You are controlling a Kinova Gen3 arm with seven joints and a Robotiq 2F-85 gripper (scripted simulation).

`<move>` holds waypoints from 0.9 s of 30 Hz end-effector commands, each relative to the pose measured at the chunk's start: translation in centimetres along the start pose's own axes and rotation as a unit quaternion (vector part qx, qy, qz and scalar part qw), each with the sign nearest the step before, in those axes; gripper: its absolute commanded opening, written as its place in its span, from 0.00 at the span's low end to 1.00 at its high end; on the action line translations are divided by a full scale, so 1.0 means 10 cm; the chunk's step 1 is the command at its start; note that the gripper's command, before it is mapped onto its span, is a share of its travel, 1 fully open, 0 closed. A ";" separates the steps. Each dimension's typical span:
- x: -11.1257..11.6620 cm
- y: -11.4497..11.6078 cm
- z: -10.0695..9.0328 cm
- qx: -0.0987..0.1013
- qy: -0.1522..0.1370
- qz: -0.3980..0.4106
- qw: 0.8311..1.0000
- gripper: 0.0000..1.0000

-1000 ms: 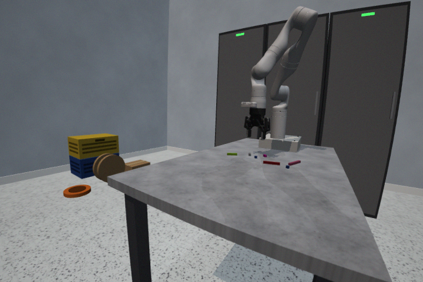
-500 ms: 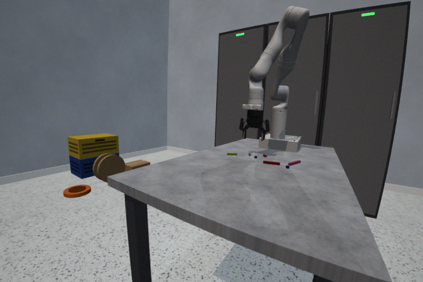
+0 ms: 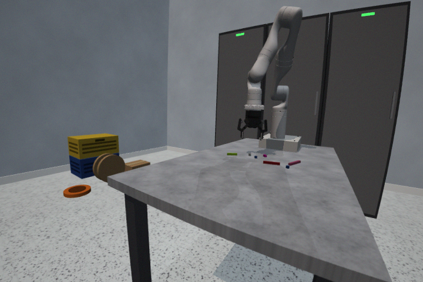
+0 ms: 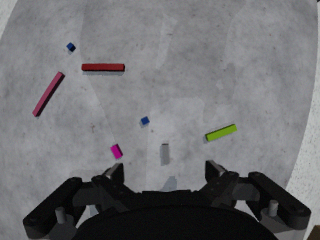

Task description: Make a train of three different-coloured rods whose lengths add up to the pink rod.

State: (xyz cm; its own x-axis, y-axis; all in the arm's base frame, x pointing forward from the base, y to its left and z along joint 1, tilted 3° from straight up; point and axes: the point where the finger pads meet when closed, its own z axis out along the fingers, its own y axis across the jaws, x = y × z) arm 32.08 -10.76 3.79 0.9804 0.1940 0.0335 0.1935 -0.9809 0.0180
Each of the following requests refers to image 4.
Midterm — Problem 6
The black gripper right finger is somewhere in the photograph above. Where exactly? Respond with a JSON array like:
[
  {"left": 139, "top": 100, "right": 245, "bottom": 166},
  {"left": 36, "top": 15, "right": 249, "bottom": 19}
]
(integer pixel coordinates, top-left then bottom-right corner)
[{"left": 184, "top": 160, "right": 311, "bottom": 240}]

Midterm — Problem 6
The small blue block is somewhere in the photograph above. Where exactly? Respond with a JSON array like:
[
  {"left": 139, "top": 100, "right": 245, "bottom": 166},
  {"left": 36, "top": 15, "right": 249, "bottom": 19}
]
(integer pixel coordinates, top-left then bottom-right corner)
[
  {"left": 140, "top": 116, "right": 150, "bottom": 125},
  {"left": 66, "top": 42, "right": 76, "bottom": 52}
]

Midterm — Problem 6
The lime green rod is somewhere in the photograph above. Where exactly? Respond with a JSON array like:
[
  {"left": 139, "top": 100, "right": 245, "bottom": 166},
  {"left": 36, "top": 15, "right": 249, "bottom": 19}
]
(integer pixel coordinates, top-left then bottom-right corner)
[{"left": 205, "top": 124, "right": 237, "bottom": 141}]

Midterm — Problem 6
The red rod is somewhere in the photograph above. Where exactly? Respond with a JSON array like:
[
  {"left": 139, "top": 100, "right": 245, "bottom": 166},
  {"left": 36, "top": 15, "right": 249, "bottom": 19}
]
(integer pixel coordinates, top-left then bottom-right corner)
[{"left": 81, "top": 64, "right": 125, "bottom": 72}]

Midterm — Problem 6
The small grey block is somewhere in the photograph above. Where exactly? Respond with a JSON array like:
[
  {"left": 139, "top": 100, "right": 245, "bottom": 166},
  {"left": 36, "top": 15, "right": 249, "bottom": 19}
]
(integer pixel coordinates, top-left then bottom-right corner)
[{"left": 162, "top": 143, "right": 170, "bottom": 164}]

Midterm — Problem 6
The small magenta block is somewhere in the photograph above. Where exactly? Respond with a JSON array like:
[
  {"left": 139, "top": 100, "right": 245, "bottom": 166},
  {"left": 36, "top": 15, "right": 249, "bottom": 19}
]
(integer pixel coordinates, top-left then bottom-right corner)
[{"left": 111, "top": 144, "right": 123, "bottom": 159}]

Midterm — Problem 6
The pink rod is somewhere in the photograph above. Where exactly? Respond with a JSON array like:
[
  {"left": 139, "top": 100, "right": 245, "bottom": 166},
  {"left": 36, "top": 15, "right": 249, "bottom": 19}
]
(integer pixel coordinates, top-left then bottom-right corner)
[{"left": 32, "top": 71, "right": 65, "bottom": 117}]

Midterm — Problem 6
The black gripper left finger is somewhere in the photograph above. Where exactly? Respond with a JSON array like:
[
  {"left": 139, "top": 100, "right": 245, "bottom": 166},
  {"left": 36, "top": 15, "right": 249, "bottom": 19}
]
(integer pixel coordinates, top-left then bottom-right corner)
[{"left": 23, "top": 163, "right": 152, "bottom": 240}]

